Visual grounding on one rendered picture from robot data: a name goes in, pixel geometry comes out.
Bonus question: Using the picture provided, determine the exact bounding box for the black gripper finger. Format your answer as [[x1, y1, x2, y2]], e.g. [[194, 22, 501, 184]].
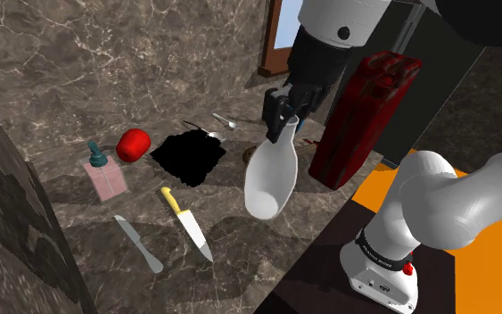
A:
[[261, 86, 300, 145]]

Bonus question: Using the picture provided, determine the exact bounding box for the white vase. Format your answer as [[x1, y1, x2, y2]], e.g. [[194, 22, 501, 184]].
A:
[[243, 114, 300, 221]]

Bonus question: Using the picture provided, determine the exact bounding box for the short silver spoon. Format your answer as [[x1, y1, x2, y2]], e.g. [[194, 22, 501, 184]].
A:
[[211, 112, 240, 131]]

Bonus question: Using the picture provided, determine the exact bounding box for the brown framed window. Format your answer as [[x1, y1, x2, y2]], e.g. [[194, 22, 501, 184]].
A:
[[257, 0, 305, 79]]

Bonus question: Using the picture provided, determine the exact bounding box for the long silver spoon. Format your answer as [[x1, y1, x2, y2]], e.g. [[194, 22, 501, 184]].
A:
[[181, 120, 228, 144]]

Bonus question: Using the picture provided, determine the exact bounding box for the red jerry can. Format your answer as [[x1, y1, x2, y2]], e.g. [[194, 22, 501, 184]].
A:
[[308, 50, 424, 192]]

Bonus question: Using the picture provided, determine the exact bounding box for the red apple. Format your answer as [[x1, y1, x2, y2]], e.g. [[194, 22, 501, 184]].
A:
[[115, 128, 152, 164]]

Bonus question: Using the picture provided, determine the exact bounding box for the dark robot stand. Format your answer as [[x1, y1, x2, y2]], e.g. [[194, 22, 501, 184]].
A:
[[252, 197, 457, 314]]

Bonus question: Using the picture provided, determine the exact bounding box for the pink soap dispenser teal pump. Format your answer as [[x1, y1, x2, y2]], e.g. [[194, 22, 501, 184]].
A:
[[80, 140, 129, 205]]

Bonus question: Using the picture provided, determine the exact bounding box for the grey butter knife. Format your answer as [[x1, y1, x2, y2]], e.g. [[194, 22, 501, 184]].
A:
[[112, 214, 165, 275]]

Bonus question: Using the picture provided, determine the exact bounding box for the yellow handled kitchen knife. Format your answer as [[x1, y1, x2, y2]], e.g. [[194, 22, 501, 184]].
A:
[[160, 186, 215, 264]]

